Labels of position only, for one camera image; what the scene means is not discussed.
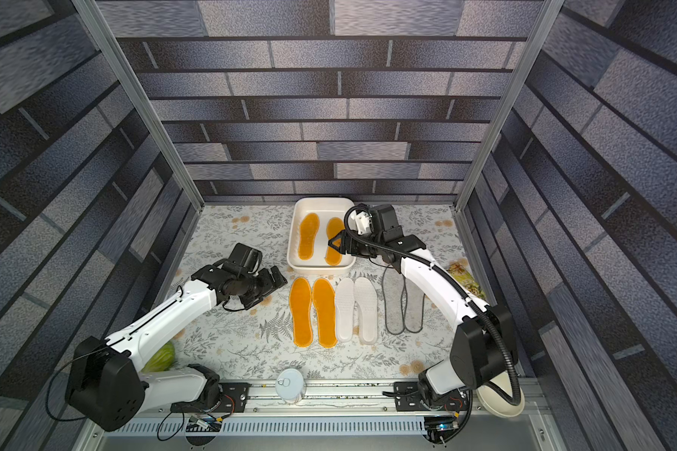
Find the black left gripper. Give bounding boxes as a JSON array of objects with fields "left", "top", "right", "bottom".
[{"left": 241, "top": 264, "right": 291, "bottom": 307}]

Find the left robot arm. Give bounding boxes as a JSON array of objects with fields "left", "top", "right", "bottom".
[{"left": 65, "top": 244, "right": 287, "bottom": 431}]

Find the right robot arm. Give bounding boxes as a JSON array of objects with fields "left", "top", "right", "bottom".
[{"left": 328, "top": 204, "right": 523, "bottom": 408}]

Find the white plastic storage box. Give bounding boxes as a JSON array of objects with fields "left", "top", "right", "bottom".
[{"left": 287, "top": 197, "right": 355, "bottom": 276}]

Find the left white insole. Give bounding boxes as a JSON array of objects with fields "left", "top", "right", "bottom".
[{"left": 335, "top": 278, "right": 355, "bottom": 343}]

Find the white insole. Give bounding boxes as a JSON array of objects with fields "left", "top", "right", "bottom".
[
  {"left": 335, "top": 278, "right": 355, "bottom": 343},
  {"left": 354, "top": 277, "right": 378, "bottom": 345}
]

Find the right white insole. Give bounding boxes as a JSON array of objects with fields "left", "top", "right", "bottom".
[{"left": 354, "top": 277, "right": 378, "bottom": 345}]

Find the left grey insole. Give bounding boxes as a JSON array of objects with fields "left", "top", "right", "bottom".
[{"left": 382, "top": 267, "right": 405, "bottom": 336}]

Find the grey insole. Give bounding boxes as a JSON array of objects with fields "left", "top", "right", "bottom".
[
  {"left": 404, "top": 278, "right": 425, "bottom": 334},
  {"left": 382, "top": 267, "right": 405, "bottom": 336}
]

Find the floral patterned table mat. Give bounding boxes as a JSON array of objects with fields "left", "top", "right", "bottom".
[{"left": 171, "top": 206, "right": 454, "bottom": 380}]

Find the right grey insole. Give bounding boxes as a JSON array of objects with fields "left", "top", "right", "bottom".
[{"left": 404, "top": 278, "right": 425, "bottom": 334}]

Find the yellow snack bag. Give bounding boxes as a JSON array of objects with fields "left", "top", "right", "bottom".
[{"left": 449, "top": 257, "right": 485, "bottom": 300}]

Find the green cabbage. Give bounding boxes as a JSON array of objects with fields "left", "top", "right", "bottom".
[{"left": 142, "top": 341, "right": 176, "bottom": 373}]

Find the cream ceramic bowl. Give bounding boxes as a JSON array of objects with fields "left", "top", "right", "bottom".
[{"left": 476, "top": 384, "right": 526, "bottom": 419}]

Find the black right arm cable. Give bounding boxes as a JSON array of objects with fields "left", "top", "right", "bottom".
[{"left": 343, "top": 204, "right": 523, "bottom": 407}]

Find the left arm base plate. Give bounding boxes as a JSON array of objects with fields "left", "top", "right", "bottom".
[{"left": 170, "top": 381, "right": 251, "bottom": 415}]

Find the aluminium front rail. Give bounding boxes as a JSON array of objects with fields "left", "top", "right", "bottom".
[{"left": 92, "top": 378, "right": 543, "bottom": 418}]

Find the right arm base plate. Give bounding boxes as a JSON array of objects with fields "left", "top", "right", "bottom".
[{"left": 382, "top": 381, "right": 468, "bottom": 413}]

